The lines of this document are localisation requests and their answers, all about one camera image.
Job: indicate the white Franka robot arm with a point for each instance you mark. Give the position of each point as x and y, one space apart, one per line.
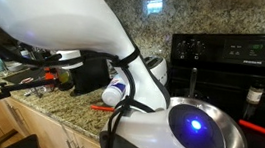
62 12

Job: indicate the silver frying pan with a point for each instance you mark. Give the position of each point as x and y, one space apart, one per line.
233 129

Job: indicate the white Lysol wipes canister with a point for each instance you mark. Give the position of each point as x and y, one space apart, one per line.
113 93

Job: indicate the white toaster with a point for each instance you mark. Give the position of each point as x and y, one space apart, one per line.
160 68

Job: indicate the black coffee machine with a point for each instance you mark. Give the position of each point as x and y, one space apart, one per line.
88 75

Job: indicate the red spatula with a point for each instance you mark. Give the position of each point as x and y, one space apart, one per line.
101 108

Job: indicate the white round container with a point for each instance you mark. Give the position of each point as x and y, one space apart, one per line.
70 63

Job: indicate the green glass jar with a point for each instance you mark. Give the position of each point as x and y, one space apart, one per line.
64 76

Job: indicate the orange small object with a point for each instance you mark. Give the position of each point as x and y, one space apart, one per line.
49 74

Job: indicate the black electric stove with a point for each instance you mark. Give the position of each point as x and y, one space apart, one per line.
227 66

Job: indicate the black counter mat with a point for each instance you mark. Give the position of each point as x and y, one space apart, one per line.
21 75

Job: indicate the small spice jar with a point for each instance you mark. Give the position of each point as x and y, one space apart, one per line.
254 94

